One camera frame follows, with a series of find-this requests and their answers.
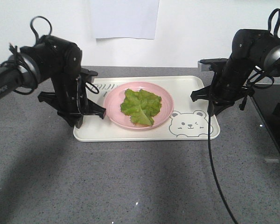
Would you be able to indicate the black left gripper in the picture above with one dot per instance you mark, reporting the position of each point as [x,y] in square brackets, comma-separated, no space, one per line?
[70,100]

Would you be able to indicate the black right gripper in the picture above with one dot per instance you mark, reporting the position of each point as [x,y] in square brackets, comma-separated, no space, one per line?
[227,87]

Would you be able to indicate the pink round plate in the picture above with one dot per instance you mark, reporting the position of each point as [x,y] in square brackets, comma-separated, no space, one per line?
[115,98]

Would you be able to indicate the cream bear serving tray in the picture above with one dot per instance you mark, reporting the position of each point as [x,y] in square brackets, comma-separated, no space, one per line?
[188,120]

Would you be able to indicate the green lettuce leaf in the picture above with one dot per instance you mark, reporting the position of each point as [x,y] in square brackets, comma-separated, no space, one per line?
[141,106]

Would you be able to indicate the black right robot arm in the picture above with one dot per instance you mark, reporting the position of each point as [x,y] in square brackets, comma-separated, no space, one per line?
[251,49]

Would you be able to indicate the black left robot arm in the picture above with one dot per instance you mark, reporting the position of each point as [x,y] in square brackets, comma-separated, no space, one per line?
[60,61]

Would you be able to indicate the black glass cooktop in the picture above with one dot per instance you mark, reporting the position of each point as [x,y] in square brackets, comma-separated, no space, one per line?
[267,101]

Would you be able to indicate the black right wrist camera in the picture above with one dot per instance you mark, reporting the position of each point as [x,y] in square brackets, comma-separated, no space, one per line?
[215,64]

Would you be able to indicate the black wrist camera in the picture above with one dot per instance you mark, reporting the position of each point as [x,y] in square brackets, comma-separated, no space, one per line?
[88,75]
[215,64]

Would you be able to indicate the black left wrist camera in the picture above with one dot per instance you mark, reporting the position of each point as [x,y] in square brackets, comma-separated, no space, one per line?
[88,75]

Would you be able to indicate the white paper sheet on wall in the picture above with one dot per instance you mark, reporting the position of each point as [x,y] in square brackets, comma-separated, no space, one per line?
[124,18]

